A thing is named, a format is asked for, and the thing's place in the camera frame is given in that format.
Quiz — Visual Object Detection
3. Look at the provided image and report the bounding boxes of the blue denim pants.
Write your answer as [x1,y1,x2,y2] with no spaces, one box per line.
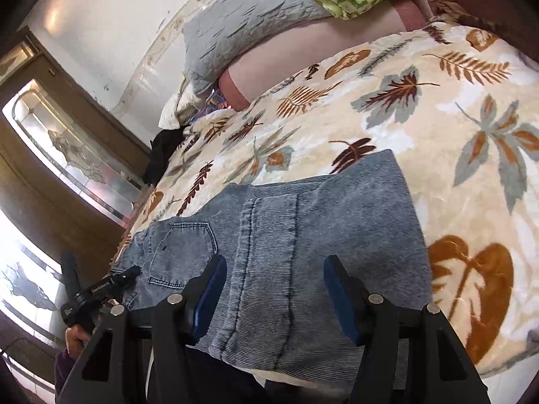
[112,150,432,387]

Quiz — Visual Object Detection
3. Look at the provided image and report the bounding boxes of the left hand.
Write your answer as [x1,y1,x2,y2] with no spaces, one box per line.
[65,325,91,359]

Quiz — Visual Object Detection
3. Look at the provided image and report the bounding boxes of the wooden glass panel door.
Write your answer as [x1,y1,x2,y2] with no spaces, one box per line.
[1,28,147,396]

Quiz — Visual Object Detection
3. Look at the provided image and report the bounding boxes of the black cloth at sofa edge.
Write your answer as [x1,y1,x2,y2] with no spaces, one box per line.
[142,127,185,186]

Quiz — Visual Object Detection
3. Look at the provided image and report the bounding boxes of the white crumpled cloth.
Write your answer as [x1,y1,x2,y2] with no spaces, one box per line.
[158,82,204,130]

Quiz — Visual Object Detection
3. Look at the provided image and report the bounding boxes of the colourful packet beside pillow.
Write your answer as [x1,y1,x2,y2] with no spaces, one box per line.
[201,90,229,115]

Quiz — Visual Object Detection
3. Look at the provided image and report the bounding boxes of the leaf pattern fleece blanket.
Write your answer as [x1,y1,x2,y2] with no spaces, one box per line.
[133,22,538,376]

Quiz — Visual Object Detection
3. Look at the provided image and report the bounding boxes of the grey quilted pillow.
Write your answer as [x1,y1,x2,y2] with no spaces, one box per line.
[183,0,330,95]

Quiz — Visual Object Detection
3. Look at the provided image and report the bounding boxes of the pink brown sofa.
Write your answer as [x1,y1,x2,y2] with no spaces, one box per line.
[217,0,538,110]

